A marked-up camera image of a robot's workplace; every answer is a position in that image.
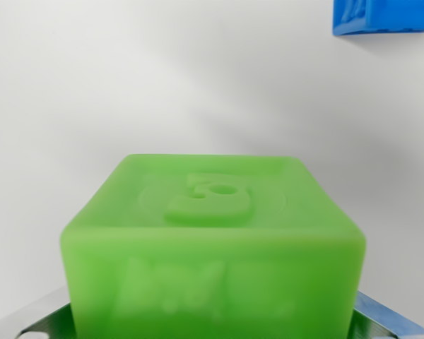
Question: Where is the blue embossed cube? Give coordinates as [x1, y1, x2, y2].
[331, 0, 424, 37]

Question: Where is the green embossed cube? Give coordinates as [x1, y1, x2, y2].
[59, 153, 367, 339]

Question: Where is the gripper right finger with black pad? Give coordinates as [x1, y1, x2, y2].
[348, 290, 424, 339]

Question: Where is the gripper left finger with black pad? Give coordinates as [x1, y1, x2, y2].
[18, 285, 80, 339]

